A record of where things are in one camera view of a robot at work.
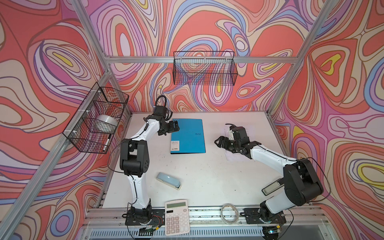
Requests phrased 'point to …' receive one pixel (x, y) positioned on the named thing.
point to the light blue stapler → (169, 180)
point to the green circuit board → (145, 231)
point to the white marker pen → (106, 143)
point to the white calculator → (176, 218)
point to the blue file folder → (189, 138)
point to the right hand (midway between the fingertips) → (220, 146)
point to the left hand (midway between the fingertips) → (174, 128)
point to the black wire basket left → (91, 131)
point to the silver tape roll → (106, 121)
